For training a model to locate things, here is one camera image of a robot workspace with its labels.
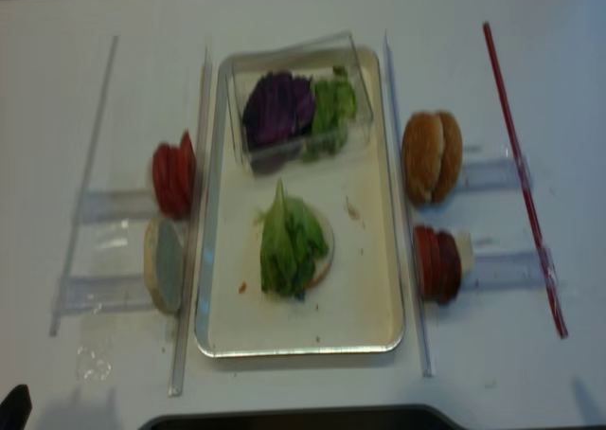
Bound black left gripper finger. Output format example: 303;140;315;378
0;385;32;430

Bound green lettuce leaf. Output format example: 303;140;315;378
256;178;330;301

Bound clear bread pusher track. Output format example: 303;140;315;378
54;274;153;315

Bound clear tomato pusher track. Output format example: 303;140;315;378
74;189;157;224

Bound tomato slice stack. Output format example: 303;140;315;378
151;131;196;220

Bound green lettuce in container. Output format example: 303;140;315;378
301;66;357;162

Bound meat patty slice stack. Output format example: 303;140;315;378
413;224;463;306

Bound bun bottom in dispenser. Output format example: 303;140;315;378
143;216;184;314

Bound bun bottom on tray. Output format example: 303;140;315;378
258;202;336;291

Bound black device at bottom edge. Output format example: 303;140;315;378
141;403;606;430

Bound purple cabbage leaves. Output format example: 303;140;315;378
242;71;315;151

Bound metal baking tray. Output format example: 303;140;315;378
194;46;404;358

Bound clear plastic salad container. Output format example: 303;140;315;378
226;31;374;176

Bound white patty pusher block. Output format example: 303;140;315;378
454;230;474;276

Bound sesame bun top rear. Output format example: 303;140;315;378
402;112;444;204

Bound sesame bun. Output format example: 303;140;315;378
432;111;463;204
402;112;444;204

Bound sesame bun top front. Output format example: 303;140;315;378
432;111;463;204

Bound clear patty pusher track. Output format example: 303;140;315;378
462;248;558;291

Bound clear bun pusher track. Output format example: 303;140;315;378
455;157;532;191

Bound clear outer left rail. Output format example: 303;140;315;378
48;35;120;337

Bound clear rail left of tray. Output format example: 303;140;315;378
168;46;213;398

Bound clear rail of tray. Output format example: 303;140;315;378
383;30;435;378
168;46;213;398

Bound clear rail right of tray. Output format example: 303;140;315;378
383;30;435;378

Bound red plastic rail strip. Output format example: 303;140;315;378
482;22;569;340

